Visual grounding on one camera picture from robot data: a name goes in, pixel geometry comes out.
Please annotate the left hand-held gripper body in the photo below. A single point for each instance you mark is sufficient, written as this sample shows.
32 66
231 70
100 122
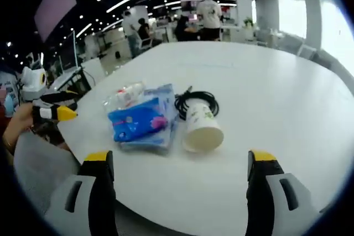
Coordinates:
31 81

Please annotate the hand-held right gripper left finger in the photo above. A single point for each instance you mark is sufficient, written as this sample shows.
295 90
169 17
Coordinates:
96 191

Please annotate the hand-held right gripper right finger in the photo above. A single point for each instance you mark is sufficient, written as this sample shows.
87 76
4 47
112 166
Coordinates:
262 191

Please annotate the blue tissue packet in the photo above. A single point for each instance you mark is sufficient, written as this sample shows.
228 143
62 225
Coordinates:
135 121

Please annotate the white paper cup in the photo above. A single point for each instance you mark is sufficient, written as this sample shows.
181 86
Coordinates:
202 128

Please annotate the clear plastic bag blue print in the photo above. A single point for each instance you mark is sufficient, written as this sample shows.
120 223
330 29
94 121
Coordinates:
166 95

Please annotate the person's left hand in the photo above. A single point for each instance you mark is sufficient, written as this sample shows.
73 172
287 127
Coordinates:
20 120

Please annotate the side desk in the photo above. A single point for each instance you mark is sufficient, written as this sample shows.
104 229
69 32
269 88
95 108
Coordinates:
69 78

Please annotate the light blue bottle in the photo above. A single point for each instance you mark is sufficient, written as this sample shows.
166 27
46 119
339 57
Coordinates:
9 106

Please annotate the dark standing display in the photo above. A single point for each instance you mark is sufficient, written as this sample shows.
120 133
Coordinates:
69 53

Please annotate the person's light grey garment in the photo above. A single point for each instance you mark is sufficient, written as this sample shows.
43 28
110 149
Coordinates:
44 169

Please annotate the white table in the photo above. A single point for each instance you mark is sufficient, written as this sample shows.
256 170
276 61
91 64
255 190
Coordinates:
262 86

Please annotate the green potted plant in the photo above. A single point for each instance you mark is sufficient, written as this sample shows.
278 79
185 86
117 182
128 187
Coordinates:
248 22

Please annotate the pinkish wall screen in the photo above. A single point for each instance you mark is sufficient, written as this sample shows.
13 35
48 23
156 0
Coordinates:
54 6

